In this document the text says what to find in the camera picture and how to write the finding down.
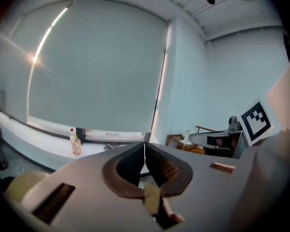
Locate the person's right forearm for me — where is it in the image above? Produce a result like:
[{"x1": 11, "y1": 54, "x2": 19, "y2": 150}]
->
[{"x1": 265, "y1": 54, "x2": 290, "y2": 133}]

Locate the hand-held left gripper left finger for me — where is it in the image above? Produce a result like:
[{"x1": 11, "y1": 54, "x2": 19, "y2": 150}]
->
[{"x1": 116, "y1": 143, "x2": 146, "y2": 187}]

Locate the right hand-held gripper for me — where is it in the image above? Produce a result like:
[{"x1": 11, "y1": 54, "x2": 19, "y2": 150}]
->
[{"x1": 188, "y1": 100, "x2": 274, "y2": 159}]

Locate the narrow grey roller blind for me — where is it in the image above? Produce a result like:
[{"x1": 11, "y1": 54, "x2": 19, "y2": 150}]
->
[{"x1": 0, "y1": 0, "x2": 74, "y2": 124}]

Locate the cream rounded object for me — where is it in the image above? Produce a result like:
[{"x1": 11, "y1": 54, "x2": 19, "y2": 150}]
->
[{"x1": 4, "y1": 170, "x2": 50, "y2": 203}]

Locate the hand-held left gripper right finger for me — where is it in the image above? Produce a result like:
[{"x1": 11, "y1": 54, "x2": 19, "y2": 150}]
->
[{"x1": 145, "y1": 143, "x2": 180, "y2": 188}]

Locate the green-capped plastic bottle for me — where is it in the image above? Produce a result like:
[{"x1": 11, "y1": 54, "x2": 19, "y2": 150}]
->
[{"x1": 71, "y1": 135, "x2": 83, "y2": 156}]

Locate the wooden picture frame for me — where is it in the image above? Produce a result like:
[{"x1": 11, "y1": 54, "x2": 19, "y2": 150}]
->
[{"x1": 166, "y1": 125, "x2": 217, "y2": 155}]

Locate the large grey roller blind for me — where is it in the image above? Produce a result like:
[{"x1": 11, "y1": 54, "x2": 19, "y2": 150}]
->
[{"x1": 26, "y1": 0, "x2": 169, "y2": 133}]

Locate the red-capped plastic bottle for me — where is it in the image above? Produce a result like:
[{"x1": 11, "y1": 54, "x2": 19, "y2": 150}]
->
[{"x1": 69, "y1": 127, "x2": 77, "y2": 144}]

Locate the gripper-mounted grey fisheye camera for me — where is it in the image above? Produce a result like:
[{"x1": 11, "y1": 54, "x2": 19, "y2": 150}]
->
[{"x1": 228, "y1": 116, "x2": 242, "y2": 131}]

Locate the white window sill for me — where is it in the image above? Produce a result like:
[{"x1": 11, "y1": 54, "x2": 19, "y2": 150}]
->
[{"x1": 0, "y1": 111, "x2": 147, "y2": 171}]

